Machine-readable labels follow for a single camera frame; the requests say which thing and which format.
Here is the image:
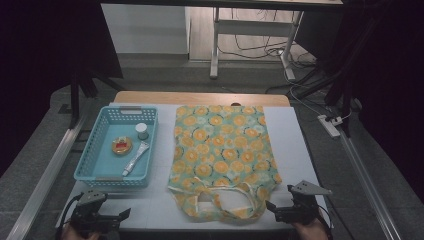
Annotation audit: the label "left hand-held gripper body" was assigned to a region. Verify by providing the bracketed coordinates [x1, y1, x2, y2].
[70, 190, 116, 234]

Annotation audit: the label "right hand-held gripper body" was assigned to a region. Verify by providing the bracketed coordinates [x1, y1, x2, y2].
[283, 180, 333, 224]

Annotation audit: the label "light blue plastic basket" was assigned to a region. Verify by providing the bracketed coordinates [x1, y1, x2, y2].
[73, 105, 159, 188]

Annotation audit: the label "white tube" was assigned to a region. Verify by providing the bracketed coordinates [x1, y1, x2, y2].
[121, 140, 151, 177]

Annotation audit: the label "orange floral cloth bag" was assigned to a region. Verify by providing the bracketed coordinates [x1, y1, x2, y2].
[167, 105, 283, 224]

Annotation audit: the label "small white-capped jar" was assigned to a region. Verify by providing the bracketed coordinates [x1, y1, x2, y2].
[135, 122, 150, 140]

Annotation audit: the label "person's right hand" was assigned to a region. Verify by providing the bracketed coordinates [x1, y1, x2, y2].
[291, 218, 329, 240]

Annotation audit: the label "person's left hand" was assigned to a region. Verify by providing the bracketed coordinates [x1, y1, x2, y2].
[61, 223, 101, 240]

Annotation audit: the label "white table mat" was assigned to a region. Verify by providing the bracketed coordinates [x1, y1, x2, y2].
[54, 102, 334, 230]

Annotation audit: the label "white power strip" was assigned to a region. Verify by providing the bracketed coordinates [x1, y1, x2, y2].
[317, 114, 343, 139]

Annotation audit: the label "black tripod stand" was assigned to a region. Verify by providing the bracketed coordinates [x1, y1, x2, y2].
[68, 64, 127, 130]
[264, 63, 359, 138]

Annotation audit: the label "black curtain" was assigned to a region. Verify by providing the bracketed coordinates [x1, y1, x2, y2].
[294, 0, 424, 208]
[0, 0, 124, 178]

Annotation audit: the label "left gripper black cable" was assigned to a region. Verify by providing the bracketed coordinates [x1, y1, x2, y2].
[54, 194, 83, 240]

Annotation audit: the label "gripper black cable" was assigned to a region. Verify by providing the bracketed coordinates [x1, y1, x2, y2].
[316, 211, 335, 240]
[54, 194, 83, 240]

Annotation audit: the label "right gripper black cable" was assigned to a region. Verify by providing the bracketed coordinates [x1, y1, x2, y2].
[316, 211, 335, 240]

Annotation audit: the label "aluminium rail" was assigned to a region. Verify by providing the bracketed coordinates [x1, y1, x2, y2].
[6, 113, 88, 240]
[338, 129, 403, 240]

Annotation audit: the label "white floor cable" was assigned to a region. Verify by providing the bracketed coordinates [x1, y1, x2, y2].
[283, 64, 353, 122]

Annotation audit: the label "black floor cables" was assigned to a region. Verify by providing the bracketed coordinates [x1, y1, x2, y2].
[218, 9, 317, 66]

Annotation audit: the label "white desk frame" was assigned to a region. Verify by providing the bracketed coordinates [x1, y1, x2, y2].
[209, 6, 305, 81]

